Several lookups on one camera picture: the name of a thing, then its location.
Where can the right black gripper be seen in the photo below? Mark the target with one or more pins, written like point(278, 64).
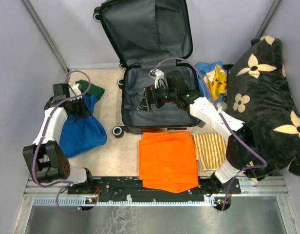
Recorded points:
point(152, 96)

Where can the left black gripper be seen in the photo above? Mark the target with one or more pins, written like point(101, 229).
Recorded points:
point(84, 111)

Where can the dark green cloth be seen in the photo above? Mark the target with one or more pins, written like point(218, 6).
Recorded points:
point(94, 90)

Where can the blue garment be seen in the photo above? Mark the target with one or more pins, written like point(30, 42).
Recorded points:
point(81, 135)

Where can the orange cloth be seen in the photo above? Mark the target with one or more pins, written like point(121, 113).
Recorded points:
point(167, 161)

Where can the light blue Pikachu shirt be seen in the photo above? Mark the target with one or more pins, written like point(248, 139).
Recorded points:
point(215, 80)

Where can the yellow white striped towel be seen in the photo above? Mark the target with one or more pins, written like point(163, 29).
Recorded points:
point(210, 149)

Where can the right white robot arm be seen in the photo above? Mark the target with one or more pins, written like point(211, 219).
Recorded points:
point(241, 146)

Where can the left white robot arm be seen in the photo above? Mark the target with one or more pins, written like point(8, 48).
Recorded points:
point(45, 159)

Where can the black open suitcase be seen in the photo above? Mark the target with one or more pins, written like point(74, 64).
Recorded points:
point(145, 34)

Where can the black flower pattern blanket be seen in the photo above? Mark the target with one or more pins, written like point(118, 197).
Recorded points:
point(258, 92)

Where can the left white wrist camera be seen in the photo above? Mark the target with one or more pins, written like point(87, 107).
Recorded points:
point(75, 92)

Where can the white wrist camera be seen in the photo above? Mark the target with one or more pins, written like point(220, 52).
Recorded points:
point(75, 92)
point(157, 75)

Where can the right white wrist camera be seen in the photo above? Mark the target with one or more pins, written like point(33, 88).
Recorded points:
point(157, 75)

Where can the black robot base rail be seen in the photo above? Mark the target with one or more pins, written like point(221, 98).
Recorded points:
point(112, 188)

